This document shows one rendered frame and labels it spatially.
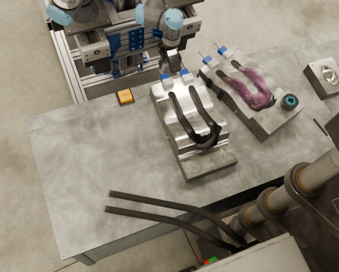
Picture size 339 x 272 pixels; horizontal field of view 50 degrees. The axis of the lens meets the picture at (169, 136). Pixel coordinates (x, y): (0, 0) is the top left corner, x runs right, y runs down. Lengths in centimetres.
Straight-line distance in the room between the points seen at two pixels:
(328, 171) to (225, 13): 262
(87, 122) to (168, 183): 51
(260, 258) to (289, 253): 8
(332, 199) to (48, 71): 240
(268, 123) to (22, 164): 168
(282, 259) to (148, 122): 103
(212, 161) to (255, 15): 200
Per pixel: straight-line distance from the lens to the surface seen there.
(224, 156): 172
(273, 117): 182
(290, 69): 215
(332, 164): 88
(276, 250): 103
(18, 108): 288
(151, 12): 147
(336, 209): 105
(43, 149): 181
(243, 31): 330
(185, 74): 182
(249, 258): 101
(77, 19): 184
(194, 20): 194
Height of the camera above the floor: 243
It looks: 66 degrees down
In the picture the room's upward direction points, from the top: 11 degrees clockwise
